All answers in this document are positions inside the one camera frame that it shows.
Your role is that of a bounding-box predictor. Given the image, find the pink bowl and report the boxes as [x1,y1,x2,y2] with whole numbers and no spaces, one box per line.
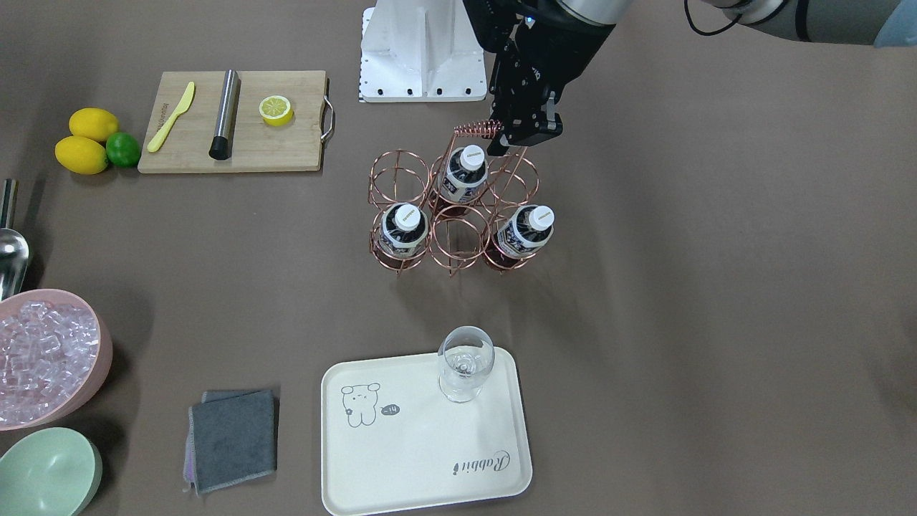
[1,290,112,431]

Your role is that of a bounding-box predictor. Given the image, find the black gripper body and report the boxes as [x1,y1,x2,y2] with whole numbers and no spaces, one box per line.
[487,14,617,134]

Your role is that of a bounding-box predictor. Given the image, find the grey folded cloth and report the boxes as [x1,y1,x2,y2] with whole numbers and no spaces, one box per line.
[183,389,279,496]

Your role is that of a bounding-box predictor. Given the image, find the copper wire bottle basket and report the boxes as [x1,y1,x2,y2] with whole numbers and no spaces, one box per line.
[368,120,540,276]

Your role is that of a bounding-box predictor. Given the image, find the green bowl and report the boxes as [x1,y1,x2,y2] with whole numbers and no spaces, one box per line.
[1,427,102,515]

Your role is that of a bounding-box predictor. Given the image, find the bamboo cutting board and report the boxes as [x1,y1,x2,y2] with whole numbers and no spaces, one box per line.
[138,70,333,174]

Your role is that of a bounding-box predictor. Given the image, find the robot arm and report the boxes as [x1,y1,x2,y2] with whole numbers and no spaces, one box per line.
[463,1,916,157]

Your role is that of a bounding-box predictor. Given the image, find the green lime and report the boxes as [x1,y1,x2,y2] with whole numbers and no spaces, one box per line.
[105,132,142,168]

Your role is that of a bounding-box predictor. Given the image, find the cream rabbit tray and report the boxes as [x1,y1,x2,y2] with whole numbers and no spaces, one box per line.
[321,348,533,515]

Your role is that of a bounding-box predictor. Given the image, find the yellow plastic knife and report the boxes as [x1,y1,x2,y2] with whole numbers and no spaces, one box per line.
[146,81,196,153]

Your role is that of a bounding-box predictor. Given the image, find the lemon half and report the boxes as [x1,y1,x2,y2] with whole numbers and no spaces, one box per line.
[258,95,294,127]

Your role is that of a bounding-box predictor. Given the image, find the metal ice scoop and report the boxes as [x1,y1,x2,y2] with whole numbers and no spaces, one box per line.
[1,178,32,300]

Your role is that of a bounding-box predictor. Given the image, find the yellow lemon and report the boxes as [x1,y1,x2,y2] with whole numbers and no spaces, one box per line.
[54,136,109,174]
[68,107,120,143]

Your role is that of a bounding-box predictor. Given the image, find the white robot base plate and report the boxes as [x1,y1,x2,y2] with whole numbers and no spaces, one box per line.
[358,1,488,102]

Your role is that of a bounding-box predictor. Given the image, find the clear ice cubes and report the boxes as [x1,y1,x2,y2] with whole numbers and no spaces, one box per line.
[1,300,100,427]

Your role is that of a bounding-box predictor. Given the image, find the tea bottle white cap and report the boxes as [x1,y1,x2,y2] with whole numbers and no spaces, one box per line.
[437,145,489,214]

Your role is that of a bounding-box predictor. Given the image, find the steel muddler black tip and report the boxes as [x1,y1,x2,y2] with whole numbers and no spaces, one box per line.
[208,69,241,161]

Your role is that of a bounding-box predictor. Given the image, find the clear wine glass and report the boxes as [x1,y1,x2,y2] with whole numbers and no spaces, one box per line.
[438,325,495,403]

